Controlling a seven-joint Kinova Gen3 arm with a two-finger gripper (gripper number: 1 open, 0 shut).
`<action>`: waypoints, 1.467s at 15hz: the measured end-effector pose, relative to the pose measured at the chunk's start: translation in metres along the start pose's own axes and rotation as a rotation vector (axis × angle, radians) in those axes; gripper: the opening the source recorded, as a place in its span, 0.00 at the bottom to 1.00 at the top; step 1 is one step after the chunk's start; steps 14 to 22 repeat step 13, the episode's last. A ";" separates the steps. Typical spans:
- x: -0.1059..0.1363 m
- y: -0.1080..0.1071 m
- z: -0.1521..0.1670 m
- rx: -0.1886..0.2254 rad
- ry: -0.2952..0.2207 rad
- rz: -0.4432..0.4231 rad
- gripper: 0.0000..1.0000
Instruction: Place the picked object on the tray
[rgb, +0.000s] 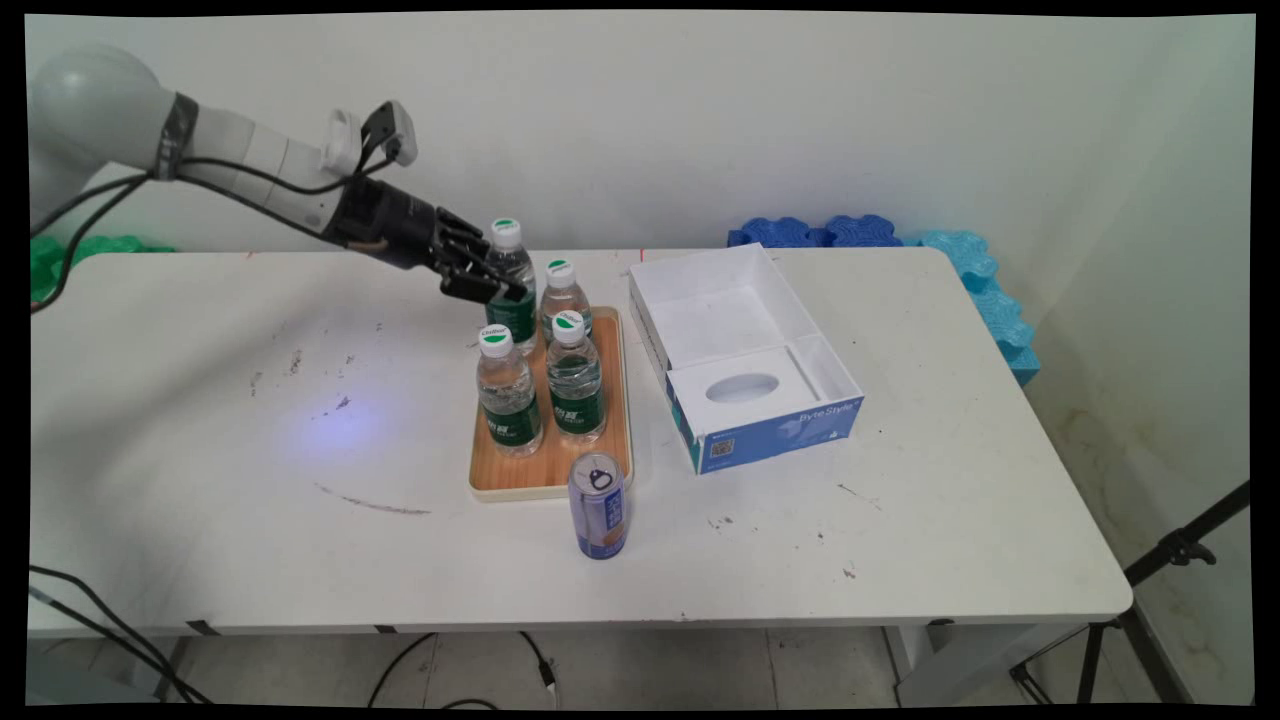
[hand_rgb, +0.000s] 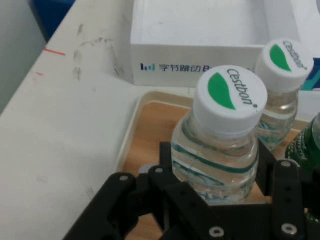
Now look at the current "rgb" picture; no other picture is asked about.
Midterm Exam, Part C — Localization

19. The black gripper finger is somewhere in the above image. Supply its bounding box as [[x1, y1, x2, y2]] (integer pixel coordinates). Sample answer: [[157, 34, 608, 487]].
[[437, 208, 495, 268], [440, 266, 531, 305]]

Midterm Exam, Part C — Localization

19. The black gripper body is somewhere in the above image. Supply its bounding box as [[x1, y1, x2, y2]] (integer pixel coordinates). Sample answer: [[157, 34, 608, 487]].
[[323, 177, 453, 274]]

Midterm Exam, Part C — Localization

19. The water bottle green label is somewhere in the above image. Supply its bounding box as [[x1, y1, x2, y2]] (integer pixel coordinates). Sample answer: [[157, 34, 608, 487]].
[[545, 309, 609, 445], [475, 323, 546, 459], [484, 217, 539, 353], [540, 257, 594, 347]]

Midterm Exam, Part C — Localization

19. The wooden tray white rim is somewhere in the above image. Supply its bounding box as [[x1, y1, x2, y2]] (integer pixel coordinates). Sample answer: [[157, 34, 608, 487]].
[[467, 306, 636, 504]]

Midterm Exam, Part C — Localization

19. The purple drink can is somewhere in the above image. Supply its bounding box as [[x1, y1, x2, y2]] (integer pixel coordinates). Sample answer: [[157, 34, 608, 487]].
[[567, 451, 630, 561]]

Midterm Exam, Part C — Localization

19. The dark blue foam mat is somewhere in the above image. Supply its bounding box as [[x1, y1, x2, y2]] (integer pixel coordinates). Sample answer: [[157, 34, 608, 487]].
[[824, 213, 907, 250], [727, 216, 829, 250]]

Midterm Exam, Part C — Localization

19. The green foam mat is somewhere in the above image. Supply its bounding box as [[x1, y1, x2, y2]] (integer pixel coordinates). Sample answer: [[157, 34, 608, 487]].
[[30, 234, 177, 303]]

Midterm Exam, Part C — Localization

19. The open white blue cardboard box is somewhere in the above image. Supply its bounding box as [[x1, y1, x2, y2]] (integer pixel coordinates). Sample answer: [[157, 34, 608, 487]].
[[627, 242, 866, 477]]

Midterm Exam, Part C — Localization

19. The light blue foam mat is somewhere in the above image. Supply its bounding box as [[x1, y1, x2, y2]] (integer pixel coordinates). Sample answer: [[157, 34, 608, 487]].
[[903, 229, 1042, 388]]

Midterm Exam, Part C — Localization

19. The white table leg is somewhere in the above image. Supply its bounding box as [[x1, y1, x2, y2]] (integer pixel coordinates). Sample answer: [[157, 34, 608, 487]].
[[884, 622, 1093, 708]]

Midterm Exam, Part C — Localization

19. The black tripod stand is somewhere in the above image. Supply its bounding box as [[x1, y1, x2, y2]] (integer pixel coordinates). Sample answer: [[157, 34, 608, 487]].
[[1008, 480, 1253, 705]]

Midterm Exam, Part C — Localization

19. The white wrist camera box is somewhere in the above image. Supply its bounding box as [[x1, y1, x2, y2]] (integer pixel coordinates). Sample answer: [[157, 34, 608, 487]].
[[361, 99, 419, 168]]

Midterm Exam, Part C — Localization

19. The grey tape strap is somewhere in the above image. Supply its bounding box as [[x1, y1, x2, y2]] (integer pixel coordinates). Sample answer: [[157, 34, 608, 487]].
[[155, 92, 200, 182]]

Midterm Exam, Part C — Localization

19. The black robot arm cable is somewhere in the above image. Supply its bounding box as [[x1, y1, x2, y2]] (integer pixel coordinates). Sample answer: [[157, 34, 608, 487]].
[[30, 118, 397, 315]]

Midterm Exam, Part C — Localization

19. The black cable with plug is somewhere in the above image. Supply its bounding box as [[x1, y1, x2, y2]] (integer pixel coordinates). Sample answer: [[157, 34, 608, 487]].
[[366, 630, 561, 709]]

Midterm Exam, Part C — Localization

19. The black floor cable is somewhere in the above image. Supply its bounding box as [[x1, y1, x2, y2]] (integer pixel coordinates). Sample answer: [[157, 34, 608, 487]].
[[30, 564, 213, 705]]

